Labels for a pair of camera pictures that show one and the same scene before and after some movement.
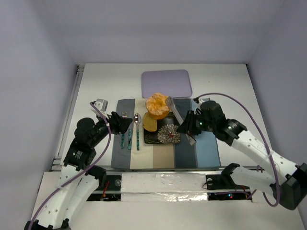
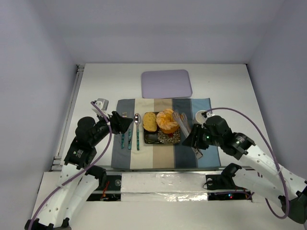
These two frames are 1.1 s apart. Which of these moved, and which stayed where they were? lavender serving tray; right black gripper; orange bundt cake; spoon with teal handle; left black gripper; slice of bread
Moved: right black gripper; orange bundt cake
Stayed: spoon with teal handle; slice of bread; lavender serving tray; left black gripper
